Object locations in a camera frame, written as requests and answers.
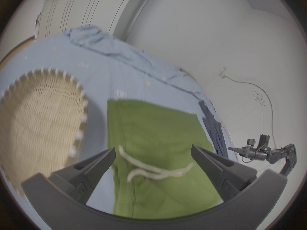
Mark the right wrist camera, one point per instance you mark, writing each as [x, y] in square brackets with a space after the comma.
[251, 142]

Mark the pale blue quilt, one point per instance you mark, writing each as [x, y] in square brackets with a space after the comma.
[124, 51]

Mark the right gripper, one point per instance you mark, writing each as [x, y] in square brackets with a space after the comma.
[254, 153]

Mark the dark blue garment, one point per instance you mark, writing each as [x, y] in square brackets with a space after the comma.
[214, 130]

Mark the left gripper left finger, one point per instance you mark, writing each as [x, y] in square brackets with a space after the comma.
[96, 166]

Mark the green shorts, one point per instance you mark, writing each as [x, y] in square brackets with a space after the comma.
[156, 133]

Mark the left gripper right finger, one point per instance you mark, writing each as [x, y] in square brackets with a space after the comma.
[215, 169]

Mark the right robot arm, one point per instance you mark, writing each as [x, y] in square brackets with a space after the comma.
[280, 153]

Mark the round woven basket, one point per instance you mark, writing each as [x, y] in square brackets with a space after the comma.
[36, 123]

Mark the white wardrobe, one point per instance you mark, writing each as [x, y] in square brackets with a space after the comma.
[79, 6]

